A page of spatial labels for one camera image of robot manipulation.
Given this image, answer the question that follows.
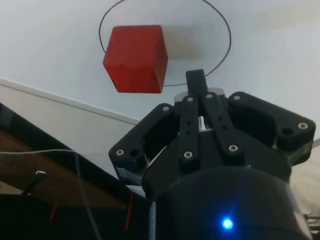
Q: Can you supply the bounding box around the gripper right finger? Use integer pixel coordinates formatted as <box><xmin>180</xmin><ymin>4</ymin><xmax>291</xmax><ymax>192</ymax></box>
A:
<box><xmin>197</xmin><ymin>69</ymin><xmax>317</xmax><ymax>166</ymax></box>

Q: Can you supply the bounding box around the whiteboard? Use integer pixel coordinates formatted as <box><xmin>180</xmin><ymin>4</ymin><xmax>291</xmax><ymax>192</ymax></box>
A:
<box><xmin>0</xmin><ymin>0</ymin><xmax>320</xmax><ymax>180</ymax></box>

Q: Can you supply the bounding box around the grey cable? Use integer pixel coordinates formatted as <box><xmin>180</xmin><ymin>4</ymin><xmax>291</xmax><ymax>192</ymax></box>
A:
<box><xmin>0</xmin><ymin>149</ymin><xmax>102</xmax><ymax>240</ymax></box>

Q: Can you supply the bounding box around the thin red wire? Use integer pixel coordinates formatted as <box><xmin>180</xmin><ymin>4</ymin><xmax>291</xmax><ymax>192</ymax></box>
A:
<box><xmin>49</xmin><ymin>197</ymin><xmax>58</xmax><ymax>224</ymax></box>
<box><xmin>124</xmin><ymin>191</ymin><xmax>135</xmax><ymax>231</ymax></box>

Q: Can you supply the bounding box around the red cube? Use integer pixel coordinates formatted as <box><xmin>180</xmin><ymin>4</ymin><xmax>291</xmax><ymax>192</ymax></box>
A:
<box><xmin>102</xmin><ymin>24</ymin><xmax>169</xmax><ymax>95</ymax></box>

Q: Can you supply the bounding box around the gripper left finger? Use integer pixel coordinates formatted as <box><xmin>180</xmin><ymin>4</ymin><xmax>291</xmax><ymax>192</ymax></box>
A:
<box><xmin>108</xmin><ymin>69</ymin><xmax>201</xmax><ymax>176</ymax></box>

